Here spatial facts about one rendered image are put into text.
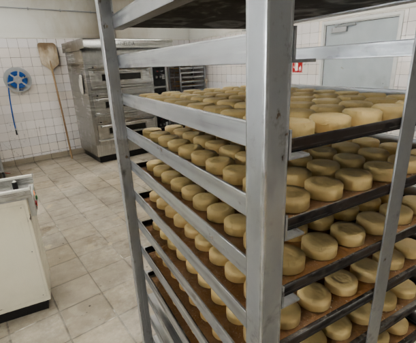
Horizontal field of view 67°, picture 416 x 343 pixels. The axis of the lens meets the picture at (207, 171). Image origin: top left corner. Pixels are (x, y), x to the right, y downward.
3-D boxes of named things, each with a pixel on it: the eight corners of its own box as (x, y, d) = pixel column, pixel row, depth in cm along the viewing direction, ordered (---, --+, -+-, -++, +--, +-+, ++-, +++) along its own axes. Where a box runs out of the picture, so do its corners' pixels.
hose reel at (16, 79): (41, 130, 571) (27, 67, 535) (43, 131, 558) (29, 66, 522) (15, 134, 547) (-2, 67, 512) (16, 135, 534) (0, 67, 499)
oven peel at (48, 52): (63, 160, 577) (36, 42, 531) (62, 160, 580) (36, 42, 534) (80, 156, 594) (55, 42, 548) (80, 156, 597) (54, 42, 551)
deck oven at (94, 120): (102, 167, 529) (82, 37, 464) (80, 153, 620) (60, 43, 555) (180, 149, 618) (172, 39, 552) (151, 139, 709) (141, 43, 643)
